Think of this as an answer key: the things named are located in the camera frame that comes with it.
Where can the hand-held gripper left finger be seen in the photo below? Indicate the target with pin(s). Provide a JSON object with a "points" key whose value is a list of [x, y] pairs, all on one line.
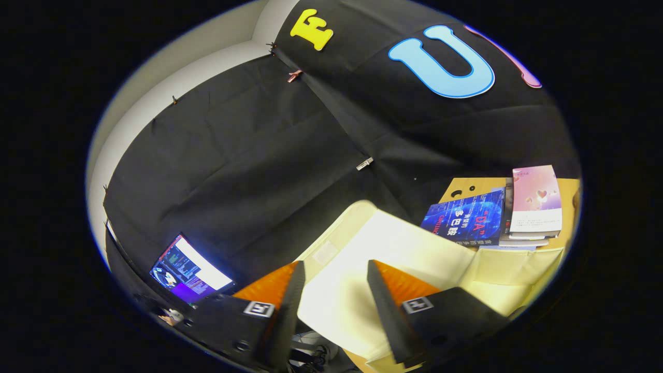
{"points": [[290, 316]]}

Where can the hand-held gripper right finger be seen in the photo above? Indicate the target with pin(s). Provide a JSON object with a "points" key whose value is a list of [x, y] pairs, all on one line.
{"points": [[388, 311]]}

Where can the cream fabric storage box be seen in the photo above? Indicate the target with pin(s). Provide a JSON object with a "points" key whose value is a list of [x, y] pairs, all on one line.
{"points": [[414, 248]]}

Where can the computer monitor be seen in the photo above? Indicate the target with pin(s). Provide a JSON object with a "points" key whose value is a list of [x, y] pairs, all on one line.
{"points": [[186, 272]]}

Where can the blue book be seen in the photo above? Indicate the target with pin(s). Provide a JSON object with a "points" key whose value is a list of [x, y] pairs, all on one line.
{"points": [[466, 220]]}

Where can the silver clip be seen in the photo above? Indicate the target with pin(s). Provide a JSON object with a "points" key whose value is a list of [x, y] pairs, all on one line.
{"points": [[364, 164]]}

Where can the black backdrop cloth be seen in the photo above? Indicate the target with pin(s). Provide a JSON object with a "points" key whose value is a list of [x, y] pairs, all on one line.
{"points": [[259, 155]]}

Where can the pink book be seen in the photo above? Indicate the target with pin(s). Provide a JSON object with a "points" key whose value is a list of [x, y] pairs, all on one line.
{"points": [[536, 202]]}

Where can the pink clip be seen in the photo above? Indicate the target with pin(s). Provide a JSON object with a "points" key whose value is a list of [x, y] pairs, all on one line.
{"points": [[294, 76]]}

